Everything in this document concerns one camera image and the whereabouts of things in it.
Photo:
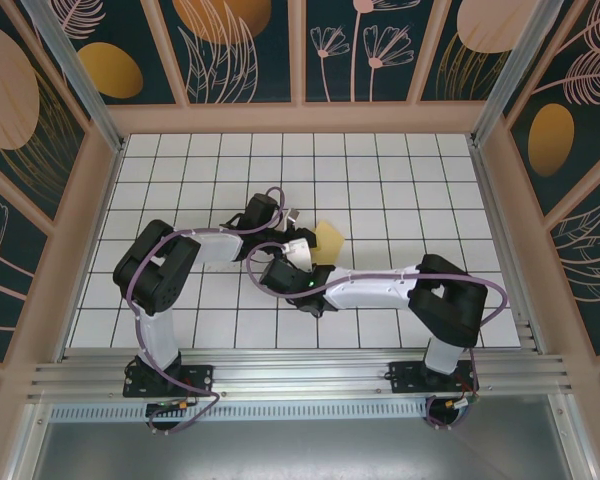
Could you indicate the yellow cloth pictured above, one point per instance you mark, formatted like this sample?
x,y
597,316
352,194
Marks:
x,y
330,240

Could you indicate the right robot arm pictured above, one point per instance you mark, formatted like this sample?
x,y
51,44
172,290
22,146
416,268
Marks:
x,y
370,292

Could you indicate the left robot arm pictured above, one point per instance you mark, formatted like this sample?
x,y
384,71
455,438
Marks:
x,y
160,270

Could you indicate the grey metal sheet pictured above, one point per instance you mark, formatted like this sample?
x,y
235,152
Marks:
x,y
300,450

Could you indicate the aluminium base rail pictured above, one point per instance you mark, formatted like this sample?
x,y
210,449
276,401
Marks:
x,y
300,372

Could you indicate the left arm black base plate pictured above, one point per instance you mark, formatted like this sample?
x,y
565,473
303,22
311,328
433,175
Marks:
x,y
200,377

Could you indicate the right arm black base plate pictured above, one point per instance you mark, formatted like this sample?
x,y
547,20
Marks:
x,y
405,380

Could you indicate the aluminium side rail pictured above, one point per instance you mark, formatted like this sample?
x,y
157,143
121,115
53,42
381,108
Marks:
x,y
495,225

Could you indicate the aluminium corner post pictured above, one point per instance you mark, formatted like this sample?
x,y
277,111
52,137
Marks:
x,y
80,70
515,65

